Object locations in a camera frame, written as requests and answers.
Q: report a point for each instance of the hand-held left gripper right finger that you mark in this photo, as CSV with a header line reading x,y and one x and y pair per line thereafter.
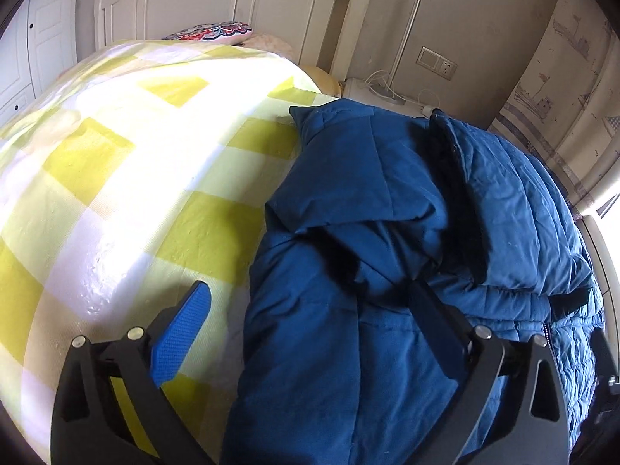
x,y
436,324

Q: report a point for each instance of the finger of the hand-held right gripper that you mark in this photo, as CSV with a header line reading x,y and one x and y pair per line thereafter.
x,y
608,358

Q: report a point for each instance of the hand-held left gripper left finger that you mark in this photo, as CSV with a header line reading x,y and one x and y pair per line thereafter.
x,y
181,334

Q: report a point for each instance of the blue down jacket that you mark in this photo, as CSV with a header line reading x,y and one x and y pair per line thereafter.
x,y
339,203

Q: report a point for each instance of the white window sill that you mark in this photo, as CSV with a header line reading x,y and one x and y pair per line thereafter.
x,y
603,252

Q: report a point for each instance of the yellow checked bed sheet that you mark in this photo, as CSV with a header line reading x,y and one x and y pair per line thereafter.
x,y
121,179

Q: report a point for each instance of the white nightstand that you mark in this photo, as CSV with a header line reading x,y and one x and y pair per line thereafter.
x,y
358,92

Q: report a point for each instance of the beige pillow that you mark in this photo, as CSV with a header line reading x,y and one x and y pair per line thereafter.
x,y
324,80

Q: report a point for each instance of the printed curtain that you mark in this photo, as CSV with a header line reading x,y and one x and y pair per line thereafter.
x,y
557,82

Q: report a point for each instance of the white pole lamp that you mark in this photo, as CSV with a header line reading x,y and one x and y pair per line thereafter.
x,y
404,43

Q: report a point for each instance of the pink pillow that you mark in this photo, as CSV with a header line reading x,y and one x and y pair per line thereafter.
x,y
276,46

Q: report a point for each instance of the patterned pillow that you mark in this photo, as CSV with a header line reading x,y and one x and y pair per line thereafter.
x,y
218,31

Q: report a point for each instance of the white wardrobe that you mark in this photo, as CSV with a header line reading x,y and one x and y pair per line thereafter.
x,y
43,34

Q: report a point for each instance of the white bed headboard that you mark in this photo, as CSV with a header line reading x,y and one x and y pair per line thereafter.
x,y
281,14

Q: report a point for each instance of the wall socket panel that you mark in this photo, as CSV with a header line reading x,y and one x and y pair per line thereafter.
x,y
436,64

